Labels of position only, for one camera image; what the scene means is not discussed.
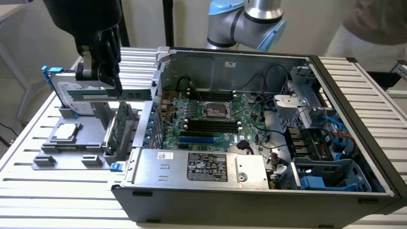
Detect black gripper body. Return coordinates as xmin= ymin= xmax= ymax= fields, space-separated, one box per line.
xmin=43 ymin=0 xmax=124 ymax=56

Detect green RAM stick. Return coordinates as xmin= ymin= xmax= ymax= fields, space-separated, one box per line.
xmin=65 ymin=88 xmax=152 ymax=103

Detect blue expansion slot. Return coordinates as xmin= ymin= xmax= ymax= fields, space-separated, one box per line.
xmin=179 ymin=136 xmax=215 ymax=144

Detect hard disk with blue rails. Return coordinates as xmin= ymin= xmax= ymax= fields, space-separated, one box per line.
xmin=40 ymin=66 xmax=108 ymax=120

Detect green graphics card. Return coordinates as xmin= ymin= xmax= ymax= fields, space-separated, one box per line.
xmin=104 ymin=102 xmax=133 ymax=156

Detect grey parts rack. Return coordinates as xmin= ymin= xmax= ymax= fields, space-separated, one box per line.
xmin=31 ymin=104 xmax=143 ymax=171

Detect black stand pole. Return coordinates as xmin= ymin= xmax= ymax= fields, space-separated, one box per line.
xmin=161 ymin=0 xmax=176 ymax=48

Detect silver CPU chip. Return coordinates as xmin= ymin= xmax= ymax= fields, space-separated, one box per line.
xmin=52 ymin=123 xmax=84 ymax=142

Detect CPU socket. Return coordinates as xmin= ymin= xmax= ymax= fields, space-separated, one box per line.
xmin=197 ymin=101 xmax=235 ymax=120

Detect silver power supply unit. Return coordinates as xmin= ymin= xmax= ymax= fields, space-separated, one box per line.
xmin=125 ymin=148 xmax=279 ymax=190

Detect green motherboard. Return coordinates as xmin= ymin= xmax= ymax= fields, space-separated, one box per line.
xmin=157 ymin=91 xmax=277 ymax=154

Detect metal drive cage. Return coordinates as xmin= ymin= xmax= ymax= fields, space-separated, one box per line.
xmin=287 ymin=66 xmax=320 ymax=127

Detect open black PC case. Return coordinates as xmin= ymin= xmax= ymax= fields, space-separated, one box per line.
xmin=111 ymin=46 xmax=407 ymax=224

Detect grey disk bay blue clips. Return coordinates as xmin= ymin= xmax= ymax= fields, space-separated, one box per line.
xmin=289 ymin=156 xmax=374 ymax=192

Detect black box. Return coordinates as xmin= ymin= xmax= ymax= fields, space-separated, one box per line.
xmin=366 ymin=71 xmax=399 ymax=88

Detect person in beige clothes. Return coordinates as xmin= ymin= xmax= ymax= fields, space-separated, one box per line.
xmin=324 ymin=0 xmax=407 ymax=73

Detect black cable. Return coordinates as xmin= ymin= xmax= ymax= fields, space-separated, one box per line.
xmin=0 ymin=122 xmax=19 ymax=146

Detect black looped wire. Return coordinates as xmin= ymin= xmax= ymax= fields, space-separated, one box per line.
xmin=253 ymin=64 xmax=289 ymax=96

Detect blue flat wire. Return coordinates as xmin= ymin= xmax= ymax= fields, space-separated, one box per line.
xmin=320 ymin=114 xmax=345 ymax=161

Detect red wire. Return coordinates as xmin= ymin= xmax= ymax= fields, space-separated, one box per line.
xmin=336 ymin=133 xmax=358 ymax=154

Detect silver metal rail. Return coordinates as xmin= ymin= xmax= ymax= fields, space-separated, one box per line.
xmin=384 ymin=60 xmax=407 ymax=96

